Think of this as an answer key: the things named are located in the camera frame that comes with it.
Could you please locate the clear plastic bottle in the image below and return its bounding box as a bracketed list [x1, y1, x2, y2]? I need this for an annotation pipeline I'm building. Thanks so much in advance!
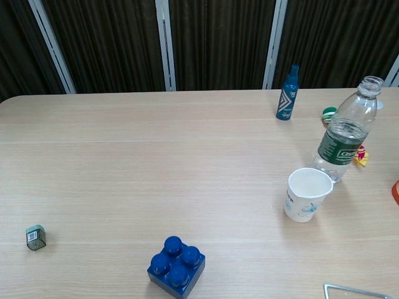
[312, 75, 385, 184]

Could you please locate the blue spray bottle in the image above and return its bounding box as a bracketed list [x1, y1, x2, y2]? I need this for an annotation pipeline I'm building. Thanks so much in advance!
[275, 64, 300, 120]

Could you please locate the white paper cup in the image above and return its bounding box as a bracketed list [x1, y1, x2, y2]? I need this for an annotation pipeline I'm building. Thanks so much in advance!
[283, 167, 334, 224]

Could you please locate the dark fabric partition panel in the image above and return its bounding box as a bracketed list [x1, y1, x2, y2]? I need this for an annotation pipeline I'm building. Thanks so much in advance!
[264, 0, 399, 90]
[28, 0, 177, 94]
[0, 0, 77, 103]
[155, 0, 287, 92]

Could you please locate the blue toy building block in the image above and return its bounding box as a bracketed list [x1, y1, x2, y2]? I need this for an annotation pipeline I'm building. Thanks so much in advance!
[147, 235, 206, 299]

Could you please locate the small grey cube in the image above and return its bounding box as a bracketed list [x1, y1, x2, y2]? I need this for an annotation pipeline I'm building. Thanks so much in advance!
[25, 224, 48, 251]

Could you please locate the clear badge holder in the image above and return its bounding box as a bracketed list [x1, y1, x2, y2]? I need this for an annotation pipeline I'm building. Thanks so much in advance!
[323, 283, 394, 299]

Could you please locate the orange lanyard strap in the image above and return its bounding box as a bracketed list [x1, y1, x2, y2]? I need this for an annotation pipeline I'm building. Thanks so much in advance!
[390, 179, 399, 206]

